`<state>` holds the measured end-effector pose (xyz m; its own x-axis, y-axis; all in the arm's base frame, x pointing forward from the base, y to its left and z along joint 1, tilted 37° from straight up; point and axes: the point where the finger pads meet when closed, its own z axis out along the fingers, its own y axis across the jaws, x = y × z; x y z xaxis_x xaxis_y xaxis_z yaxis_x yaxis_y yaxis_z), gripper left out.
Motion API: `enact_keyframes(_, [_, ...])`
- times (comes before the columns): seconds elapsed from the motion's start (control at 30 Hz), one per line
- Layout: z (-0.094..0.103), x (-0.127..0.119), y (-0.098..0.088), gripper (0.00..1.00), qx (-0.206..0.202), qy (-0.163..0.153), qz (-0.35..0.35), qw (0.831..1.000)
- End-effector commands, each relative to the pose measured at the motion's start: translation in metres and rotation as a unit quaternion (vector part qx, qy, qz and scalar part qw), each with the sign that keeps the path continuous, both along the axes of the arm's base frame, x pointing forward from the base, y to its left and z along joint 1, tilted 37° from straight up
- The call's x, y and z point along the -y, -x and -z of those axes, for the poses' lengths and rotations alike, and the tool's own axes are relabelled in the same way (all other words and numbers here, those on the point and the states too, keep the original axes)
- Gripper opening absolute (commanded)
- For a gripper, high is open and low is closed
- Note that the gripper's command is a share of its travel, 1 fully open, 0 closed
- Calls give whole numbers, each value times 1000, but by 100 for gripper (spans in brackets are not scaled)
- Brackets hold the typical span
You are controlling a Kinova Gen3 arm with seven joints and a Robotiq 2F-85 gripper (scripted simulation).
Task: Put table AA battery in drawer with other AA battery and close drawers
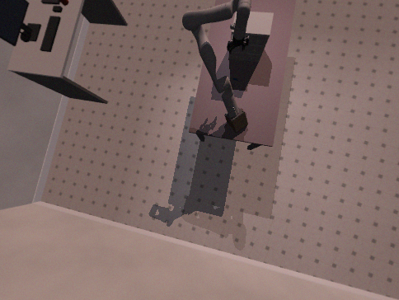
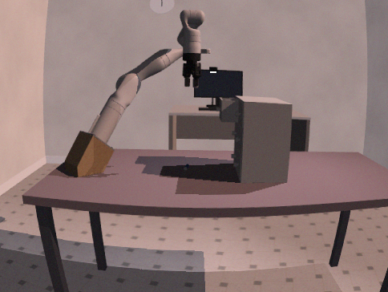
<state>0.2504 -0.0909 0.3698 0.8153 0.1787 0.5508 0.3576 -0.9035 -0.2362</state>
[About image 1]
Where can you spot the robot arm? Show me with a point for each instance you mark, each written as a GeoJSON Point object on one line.
{"type": "Point", "coordinates": [194, 20]}

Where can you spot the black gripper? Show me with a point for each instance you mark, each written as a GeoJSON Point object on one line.
{"type": "Point", "coordinates": [236, 43]}

